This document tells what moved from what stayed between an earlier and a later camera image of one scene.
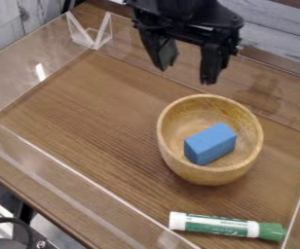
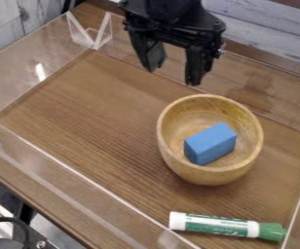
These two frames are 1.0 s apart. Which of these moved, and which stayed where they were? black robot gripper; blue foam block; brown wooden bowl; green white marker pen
Moved: black robot gripper
Stayed: green white marker pen; brown wooden bowl; blue foam block
